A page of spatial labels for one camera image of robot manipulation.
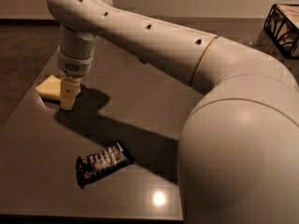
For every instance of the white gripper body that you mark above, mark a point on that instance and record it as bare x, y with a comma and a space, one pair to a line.
74, 65

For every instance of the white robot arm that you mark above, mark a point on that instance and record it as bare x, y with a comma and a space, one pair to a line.
238, 152

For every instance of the black candy bar wrapper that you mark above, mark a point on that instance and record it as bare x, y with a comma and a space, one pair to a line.
101, 164

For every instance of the yellow sponge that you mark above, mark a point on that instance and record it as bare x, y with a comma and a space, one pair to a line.
50, 88

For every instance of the black wire basket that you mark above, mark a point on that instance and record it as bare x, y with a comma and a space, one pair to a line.
282, 26

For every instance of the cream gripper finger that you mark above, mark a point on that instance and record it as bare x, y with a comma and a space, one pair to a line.
70, 88

